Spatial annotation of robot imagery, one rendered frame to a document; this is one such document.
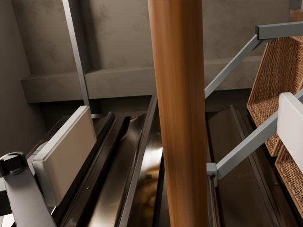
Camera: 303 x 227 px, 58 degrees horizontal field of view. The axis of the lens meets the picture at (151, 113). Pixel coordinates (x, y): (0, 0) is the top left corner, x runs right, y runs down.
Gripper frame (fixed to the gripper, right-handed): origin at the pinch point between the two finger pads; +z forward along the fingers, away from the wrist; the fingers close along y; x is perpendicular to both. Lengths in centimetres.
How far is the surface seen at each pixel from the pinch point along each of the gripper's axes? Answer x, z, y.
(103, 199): -68, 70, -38
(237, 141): -64, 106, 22
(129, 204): -52, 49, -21
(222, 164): -27.4, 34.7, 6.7
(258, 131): -19.9, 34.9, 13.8
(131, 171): -52, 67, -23
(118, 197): -65, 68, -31
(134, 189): -52, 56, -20
